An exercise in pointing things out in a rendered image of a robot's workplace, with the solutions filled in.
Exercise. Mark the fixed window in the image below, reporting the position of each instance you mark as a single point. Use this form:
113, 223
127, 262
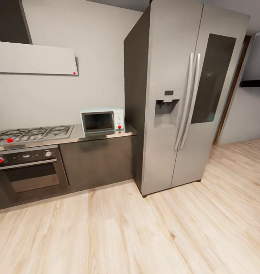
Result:
232, 87

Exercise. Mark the burner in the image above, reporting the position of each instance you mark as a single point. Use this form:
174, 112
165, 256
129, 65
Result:
34, 134

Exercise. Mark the range hood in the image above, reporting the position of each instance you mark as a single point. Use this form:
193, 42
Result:
17, 52

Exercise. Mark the fridge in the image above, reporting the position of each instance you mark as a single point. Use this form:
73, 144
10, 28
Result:
180, 58

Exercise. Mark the stairs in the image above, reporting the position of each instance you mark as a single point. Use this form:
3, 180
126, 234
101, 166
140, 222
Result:
251, 75

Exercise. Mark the oven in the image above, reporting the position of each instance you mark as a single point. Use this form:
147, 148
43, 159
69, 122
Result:
25, 172

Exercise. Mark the microwave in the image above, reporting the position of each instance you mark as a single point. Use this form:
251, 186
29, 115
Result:
95, 119

